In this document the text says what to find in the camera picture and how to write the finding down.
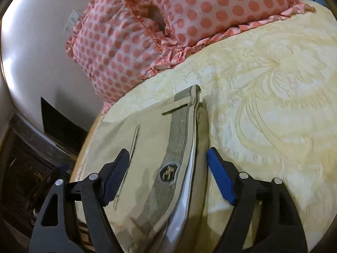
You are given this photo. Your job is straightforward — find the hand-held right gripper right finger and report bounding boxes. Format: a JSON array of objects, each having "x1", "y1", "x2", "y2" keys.
[{"x1": 207, "y1": 147, "x2": 308, "y2": 253}]

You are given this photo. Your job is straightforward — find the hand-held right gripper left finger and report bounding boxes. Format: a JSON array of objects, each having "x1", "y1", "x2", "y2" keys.
[{"x1": 28, "y1": 148, "x2": 130, "y2": 253}]

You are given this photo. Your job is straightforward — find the beige pants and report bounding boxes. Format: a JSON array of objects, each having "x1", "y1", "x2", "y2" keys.
[{"x1": 74, "y1": 85, "x2": 210, "y2": 253}]

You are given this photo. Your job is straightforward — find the cream patterned bed blanket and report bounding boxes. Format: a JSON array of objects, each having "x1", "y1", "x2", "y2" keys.
[{"x1": 71, "y1": 0, "x2": 337, "y2": 253}]

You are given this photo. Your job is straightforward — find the dark wooden furniture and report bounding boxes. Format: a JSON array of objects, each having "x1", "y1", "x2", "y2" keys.
[{"x1": 0, "y1": 97, "x2": 88, "y2": 243}]

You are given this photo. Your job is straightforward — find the pink polka dot pillow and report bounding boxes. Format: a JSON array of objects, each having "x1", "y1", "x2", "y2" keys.
[
  {"x1": 65, "y1": 0, "x2": 185, "y2": 106},
  {"x1": 129, "y1": 0, "x2": 316, "y2": 48}
]

